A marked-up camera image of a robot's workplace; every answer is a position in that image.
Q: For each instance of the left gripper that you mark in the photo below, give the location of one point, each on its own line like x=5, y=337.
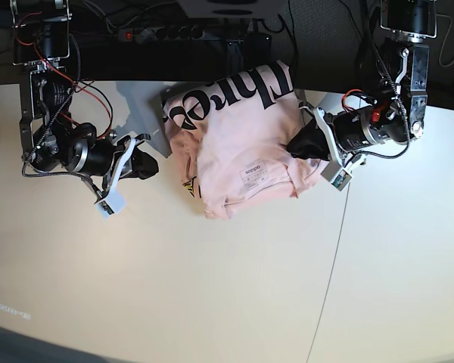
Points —
x=353, y=133

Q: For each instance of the metal table leg column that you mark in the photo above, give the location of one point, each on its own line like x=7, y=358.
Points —
x=234, y=62

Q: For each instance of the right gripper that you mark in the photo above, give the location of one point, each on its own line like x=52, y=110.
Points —
x=80, y=153

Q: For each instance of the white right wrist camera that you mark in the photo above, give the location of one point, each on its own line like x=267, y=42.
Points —
x=111, y=204

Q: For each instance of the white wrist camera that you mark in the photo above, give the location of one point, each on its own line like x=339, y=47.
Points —
x=337, y=175
x=111, y=204

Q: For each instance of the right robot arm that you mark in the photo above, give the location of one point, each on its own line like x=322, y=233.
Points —
x=53, y=143

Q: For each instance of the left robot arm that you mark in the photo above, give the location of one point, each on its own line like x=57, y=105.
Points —
x=393, y=61

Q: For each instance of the black power adapter box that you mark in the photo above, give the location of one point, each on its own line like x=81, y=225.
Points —
x=257, y=44

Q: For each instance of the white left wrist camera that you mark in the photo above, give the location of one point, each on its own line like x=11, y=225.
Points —
x=337, y=175

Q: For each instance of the grey camera stand base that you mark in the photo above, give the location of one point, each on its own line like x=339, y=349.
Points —
x=231, y=8

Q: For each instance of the pink T-shirt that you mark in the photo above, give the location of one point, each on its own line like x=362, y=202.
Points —
x=229, y=140

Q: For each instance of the black power strip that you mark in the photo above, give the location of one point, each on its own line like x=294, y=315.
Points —
x=161, y=34

